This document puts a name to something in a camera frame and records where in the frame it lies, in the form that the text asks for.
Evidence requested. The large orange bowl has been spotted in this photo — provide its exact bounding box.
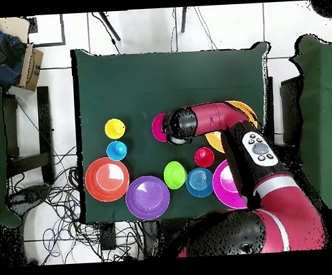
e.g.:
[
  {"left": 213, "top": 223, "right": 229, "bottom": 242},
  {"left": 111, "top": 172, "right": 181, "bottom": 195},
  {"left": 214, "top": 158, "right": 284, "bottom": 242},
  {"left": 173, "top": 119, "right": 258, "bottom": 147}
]
[{"left": 203, "top": 98, "right": 260, "bottom": 154}]

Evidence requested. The red cup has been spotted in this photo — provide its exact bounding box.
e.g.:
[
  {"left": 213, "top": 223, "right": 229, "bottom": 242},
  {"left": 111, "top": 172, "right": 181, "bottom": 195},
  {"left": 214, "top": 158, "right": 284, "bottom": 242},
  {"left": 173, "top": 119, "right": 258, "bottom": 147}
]
[{"left": 193, "top": 146, "right": 216, "bottom": 168}]

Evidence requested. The purple bowl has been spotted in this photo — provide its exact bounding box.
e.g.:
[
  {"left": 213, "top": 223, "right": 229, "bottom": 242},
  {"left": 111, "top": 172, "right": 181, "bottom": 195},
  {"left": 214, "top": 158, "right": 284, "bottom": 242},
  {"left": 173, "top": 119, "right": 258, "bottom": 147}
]
[{"left": 124, "top": 174, "right": 172, "bottom": 222}]

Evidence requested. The yellow cup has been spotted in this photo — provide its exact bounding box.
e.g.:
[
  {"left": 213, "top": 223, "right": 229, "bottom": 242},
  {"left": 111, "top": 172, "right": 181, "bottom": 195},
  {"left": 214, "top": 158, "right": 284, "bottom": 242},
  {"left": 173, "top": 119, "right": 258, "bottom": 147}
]
[{"left": 103, "top": 118, "right": 127, "bottom": 141}]

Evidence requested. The black stool frame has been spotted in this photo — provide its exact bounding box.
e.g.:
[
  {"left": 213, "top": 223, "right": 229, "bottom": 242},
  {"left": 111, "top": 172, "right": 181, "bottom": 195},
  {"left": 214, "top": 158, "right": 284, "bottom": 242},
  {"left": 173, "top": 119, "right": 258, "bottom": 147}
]
[{"left": 1, "top": 85, "right": 56, "bottom": 188}]

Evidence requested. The blue fabric bundle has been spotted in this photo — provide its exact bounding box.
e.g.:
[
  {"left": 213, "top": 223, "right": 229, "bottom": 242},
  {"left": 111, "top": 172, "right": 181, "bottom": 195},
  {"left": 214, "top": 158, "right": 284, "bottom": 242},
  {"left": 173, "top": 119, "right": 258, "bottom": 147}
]
[{"left": 0, "top": 26, "right": 28, "bottom": 90}]

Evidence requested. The white panel black frame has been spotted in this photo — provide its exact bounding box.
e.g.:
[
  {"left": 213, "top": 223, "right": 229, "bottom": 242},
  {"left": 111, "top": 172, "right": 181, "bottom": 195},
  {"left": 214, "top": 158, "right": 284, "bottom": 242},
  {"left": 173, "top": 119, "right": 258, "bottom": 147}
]
[{"left": 26, "top": 13, "right": 66, "bottom": 48}]

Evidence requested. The black tripod leg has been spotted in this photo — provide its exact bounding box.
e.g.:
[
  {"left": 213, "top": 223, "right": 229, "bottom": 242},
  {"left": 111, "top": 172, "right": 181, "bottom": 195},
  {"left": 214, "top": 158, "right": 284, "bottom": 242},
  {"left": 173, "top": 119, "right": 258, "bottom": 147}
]
[
  {"left": 98, "top": 10, "right": 122, "bottom": 42},
  {"left": 179, "top": 7, "right": 190, "bottom": 33}
]

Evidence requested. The dark green tablecloth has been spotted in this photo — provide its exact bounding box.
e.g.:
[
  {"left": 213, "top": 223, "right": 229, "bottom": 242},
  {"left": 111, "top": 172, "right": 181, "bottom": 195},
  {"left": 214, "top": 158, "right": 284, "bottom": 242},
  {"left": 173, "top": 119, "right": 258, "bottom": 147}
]
[{"left": 70, "top": 38, "right": 280, "bottom": 226}]

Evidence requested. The green bowl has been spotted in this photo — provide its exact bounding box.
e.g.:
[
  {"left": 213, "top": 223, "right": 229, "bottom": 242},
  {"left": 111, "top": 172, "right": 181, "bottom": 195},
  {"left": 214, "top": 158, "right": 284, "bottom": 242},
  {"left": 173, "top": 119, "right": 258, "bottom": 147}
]
[{"left": 163, "top": 160, "right": 190, "bottom": 191}]

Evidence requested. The blue cup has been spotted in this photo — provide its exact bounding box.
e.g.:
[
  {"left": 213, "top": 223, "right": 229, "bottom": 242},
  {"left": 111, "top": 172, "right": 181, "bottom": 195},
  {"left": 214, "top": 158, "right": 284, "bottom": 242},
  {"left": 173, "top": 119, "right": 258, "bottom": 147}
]
[{"left": 105, "top": 139, "right": 129, "bottom": 163}]

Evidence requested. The tangle of floor cables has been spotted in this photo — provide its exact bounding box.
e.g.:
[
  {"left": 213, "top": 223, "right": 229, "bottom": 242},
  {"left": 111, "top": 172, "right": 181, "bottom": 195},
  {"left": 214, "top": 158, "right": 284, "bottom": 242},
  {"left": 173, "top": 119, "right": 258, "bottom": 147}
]
[{"left": 6, "top": 143, "right": 145, "bottom": 267}]

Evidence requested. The red-orange bowl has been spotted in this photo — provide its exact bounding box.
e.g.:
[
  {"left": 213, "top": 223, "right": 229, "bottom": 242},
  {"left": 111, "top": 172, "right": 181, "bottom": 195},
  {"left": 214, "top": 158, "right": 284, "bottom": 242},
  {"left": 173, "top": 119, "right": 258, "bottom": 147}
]
[{"left": 83, "top": 155, "right": 132, "bottom": 204}]

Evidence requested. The small crimson bowl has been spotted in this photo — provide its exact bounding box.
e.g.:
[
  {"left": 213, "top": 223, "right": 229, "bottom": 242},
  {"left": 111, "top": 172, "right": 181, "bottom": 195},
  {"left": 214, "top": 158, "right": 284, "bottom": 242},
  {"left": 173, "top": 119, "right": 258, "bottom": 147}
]
[{"left": 150, "top": 112, "right": 169, "bottom": 144}]

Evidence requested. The blue bowl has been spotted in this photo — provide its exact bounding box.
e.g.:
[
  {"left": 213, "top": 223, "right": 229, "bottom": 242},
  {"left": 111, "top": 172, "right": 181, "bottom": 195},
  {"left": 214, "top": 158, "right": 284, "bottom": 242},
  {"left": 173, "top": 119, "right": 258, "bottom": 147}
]
[{"left": 184, "top": 166, "right": 215, "bottom": 199}]

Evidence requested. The black pedestal foot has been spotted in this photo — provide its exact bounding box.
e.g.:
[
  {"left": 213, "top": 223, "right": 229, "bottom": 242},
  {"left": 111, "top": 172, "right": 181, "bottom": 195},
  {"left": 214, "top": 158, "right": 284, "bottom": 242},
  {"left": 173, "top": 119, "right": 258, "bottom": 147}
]
[{"left": 4, "top": 183, "right": 53, "bottom": 213}]

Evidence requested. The brown cardboard box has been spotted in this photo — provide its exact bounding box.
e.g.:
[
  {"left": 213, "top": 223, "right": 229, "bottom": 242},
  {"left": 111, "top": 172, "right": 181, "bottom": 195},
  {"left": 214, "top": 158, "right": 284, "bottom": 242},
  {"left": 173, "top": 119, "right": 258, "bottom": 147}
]
[{"left": 12, "top": 42, "right": 46, "bottom": 93}]

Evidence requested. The large pink bowl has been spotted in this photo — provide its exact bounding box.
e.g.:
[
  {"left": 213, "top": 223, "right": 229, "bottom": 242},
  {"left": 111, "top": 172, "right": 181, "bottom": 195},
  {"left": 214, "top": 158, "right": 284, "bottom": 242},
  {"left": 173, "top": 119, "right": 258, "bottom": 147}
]
[{"left": 210, "top": 158, "right": 248, "bottom": 211}]

